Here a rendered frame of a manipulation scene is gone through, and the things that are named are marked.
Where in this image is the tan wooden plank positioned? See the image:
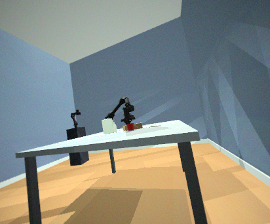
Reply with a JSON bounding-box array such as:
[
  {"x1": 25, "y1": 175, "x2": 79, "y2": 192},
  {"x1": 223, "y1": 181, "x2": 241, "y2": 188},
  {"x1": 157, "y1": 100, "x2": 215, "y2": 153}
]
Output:
[{"x1": 123, "y1": 123, "x2": 143, "y2": 131}]

